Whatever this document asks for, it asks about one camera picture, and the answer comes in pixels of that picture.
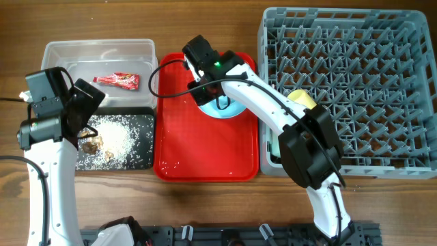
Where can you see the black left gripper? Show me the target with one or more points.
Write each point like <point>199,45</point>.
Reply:
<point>87,102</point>

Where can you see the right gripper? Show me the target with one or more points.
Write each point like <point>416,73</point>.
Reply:
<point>202,98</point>

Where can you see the light blue plate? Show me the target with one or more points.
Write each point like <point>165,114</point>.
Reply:
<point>222,108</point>

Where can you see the rice and food scraps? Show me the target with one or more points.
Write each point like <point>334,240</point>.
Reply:
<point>112,140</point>

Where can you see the red candy wrapper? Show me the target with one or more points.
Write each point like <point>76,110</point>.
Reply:
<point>124,80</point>

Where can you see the yellow cup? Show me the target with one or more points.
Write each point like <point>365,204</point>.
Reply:
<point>302,97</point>

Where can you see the green bowl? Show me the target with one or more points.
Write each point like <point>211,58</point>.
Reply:
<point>274,145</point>

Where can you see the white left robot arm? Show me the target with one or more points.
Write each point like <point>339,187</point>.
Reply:
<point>50,145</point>

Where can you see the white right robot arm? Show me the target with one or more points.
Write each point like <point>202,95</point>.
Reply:
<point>309,145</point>

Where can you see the grey dishwasher rack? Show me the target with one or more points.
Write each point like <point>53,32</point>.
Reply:
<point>374,70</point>

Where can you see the clear plastic bin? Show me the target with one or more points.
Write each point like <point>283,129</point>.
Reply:
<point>86,59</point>

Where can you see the black tray bin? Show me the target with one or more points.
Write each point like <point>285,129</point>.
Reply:
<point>143,153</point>

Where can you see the red serving tray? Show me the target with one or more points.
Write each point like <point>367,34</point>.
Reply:
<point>190,146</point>

